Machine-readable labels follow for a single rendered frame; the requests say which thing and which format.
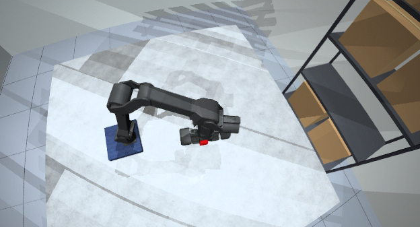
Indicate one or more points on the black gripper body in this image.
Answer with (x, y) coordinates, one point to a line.
(186, 136)

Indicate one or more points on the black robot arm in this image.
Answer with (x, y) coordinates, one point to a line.
(204, 112)

